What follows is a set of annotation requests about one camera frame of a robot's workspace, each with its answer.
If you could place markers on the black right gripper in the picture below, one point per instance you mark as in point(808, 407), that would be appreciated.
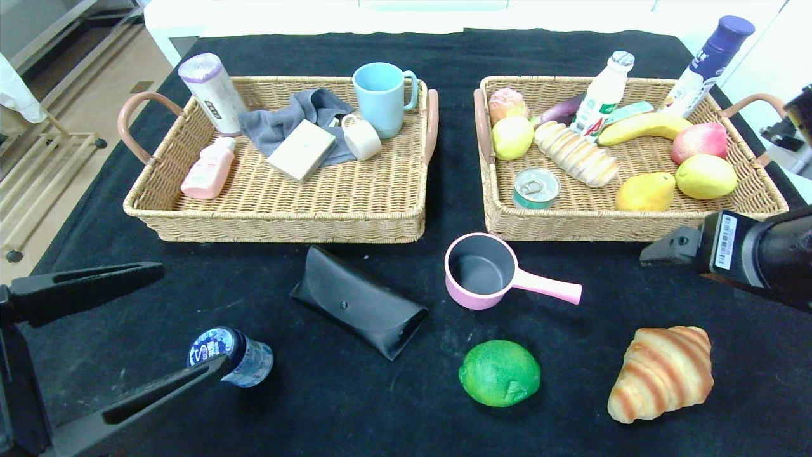
point(722, 244)

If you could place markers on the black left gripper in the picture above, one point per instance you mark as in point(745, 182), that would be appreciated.
point(14, 330)

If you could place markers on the striped croissant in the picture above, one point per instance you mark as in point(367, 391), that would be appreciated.
point(663, 374)

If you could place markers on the tin can with green label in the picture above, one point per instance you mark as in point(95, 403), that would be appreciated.
point(536, 187)

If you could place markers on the green lime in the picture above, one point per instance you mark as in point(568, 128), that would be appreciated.
point(498, 373)

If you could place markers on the wicker basket with food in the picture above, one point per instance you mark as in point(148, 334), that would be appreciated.
point(590, 219)

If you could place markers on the wicker basket with household items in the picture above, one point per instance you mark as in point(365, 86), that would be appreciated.
point(330, 202)

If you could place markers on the yellow pear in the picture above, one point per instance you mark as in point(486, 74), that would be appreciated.
point(642, 192)

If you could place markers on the yellow lemon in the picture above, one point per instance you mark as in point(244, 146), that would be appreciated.
point(704, 176)

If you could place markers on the red peach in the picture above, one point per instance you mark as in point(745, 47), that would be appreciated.
point(698, 141)

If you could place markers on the yellow banana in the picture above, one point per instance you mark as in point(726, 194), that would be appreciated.
point(647, 125)

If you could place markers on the long striped bread loaf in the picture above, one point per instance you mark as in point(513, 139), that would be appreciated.
point(577, 154)

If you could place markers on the green snack pack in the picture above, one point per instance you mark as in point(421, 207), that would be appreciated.
point(631, 112)

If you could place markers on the white milk bottle green label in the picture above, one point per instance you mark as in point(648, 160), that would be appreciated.
point(602, 94)

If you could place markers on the purple eggplant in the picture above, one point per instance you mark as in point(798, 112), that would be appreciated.
point(558, 113)

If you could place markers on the pink lotion bottle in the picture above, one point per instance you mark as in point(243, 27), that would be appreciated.
point(208, 171)

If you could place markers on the white bottle with blue cap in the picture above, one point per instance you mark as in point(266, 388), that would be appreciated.
point(707, 62)

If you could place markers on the yellow-green apple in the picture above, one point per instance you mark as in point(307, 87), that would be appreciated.
point(512, 138)

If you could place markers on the gold metal rolling rack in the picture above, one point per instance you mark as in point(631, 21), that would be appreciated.
point(38, 166)

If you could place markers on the pink saucepan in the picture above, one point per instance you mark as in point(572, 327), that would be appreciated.
point(479, 266)

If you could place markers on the pink bumpy fruit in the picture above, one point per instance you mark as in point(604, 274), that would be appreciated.
point(506, 103)

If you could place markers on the black glasses case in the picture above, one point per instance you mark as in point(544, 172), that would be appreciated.
point(355, 301)

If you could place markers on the beige soap box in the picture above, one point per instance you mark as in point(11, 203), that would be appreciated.
point(301, 151)

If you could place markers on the white tumbler with purple lid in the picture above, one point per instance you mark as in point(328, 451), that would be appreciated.
point(214, 94)

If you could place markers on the grey cloth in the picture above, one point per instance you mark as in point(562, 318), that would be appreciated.
point(278, 122)

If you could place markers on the white hanging fabric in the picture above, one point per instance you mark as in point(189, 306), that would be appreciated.
point(16, 95)

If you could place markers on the small cream cup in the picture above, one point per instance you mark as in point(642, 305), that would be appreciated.
point(365, 139)

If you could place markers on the light blue mug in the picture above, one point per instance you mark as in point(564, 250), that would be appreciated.
point(380, 103)

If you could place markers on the white counter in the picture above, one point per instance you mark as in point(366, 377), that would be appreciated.
point(285, 19)

